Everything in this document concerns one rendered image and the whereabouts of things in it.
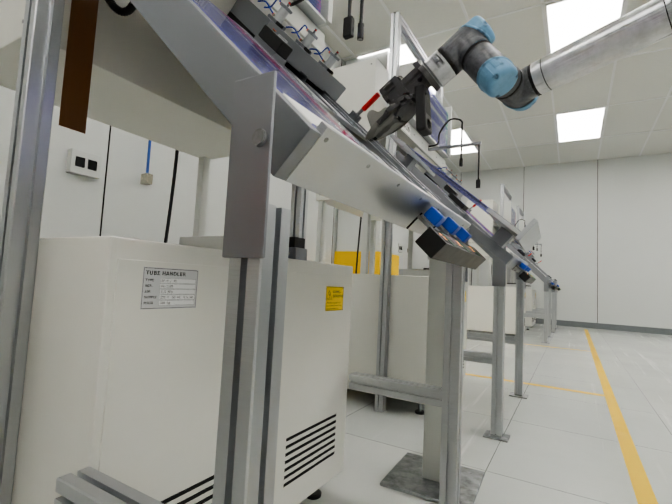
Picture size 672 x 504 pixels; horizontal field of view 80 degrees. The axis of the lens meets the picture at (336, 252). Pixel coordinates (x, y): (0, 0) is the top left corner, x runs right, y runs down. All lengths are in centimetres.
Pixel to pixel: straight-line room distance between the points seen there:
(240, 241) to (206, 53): 26
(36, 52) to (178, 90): 40
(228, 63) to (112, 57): 59
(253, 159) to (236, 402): 22
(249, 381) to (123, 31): 91
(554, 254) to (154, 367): 806
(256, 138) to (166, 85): 79
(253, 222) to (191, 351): 39
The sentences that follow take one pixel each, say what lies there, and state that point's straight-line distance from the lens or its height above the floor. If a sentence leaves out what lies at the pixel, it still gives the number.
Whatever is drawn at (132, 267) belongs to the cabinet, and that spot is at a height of 58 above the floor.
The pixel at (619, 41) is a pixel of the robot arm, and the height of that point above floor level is 107.
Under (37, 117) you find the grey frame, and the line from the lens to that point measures 84.
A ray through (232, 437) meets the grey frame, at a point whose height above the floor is 43.
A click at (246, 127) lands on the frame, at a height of 71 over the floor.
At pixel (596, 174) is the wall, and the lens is 868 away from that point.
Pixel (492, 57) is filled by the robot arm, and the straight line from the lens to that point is 100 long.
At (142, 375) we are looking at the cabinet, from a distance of 67.
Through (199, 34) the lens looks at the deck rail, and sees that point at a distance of 58.
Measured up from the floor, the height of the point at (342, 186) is 69.
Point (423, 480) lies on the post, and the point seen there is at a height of 1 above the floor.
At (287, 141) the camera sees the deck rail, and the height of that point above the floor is 71.
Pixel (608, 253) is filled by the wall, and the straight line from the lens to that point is 845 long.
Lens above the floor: 57
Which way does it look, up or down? 4 degrees up
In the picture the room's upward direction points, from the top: 3 degrees clockwise
